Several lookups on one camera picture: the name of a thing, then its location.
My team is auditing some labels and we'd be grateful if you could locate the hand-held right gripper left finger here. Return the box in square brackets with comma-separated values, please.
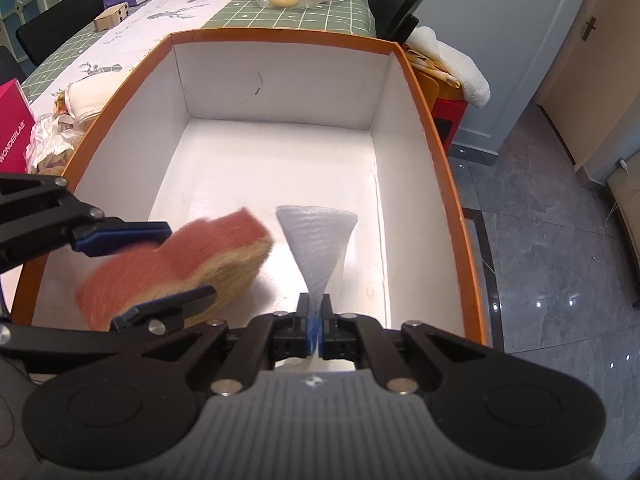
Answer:
[135, 294, 317, 395]

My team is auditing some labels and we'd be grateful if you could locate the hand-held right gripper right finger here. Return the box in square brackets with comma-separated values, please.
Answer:
[316, 294, 501, 395]

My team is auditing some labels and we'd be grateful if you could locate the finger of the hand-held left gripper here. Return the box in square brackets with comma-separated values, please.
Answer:
[0, 172, 172, 273]
[0, 285, 228, 373]

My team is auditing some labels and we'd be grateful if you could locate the pink and tan plush toy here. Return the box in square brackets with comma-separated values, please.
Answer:
[75, 206, 275, 332]

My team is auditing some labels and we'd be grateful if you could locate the white textured towel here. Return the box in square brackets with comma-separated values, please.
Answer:
[64, 72, 132, 123]

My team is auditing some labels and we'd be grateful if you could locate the orange cardboard box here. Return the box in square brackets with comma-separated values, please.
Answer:
[10, 30, 488, 361]

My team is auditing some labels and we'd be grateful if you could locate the crumpled white plastic bag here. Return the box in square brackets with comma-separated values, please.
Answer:
[26, 112, 86, 175]

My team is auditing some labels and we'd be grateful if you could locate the magenta box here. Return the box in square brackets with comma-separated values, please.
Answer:
[0, 80, 37, 176]

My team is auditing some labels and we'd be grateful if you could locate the white printed table runner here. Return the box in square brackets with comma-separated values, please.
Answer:
[30, 0, 236, 131]

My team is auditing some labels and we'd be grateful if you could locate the small wooden box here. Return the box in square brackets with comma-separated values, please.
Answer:
[94, 3, 132, 32]

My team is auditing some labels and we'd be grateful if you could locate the patterned glass window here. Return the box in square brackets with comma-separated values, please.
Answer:
[0, 0, 51, 56]

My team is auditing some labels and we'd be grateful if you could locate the green grid tablecloth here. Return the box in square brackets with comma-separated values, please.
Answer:
[20, 0, 377, 106]

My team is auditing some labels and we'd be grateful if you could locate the white folded cloth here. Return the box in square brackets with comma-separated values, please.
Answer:
[404, 25, 492, 111]

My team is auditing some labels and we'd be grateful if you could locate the beige door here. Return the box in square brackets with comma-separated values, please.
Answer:
[537, 0, 640, 196]

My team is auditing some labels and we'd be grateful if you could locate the white charger cable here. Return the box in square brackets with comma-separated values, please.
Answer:
[602, 157, 631, 231]

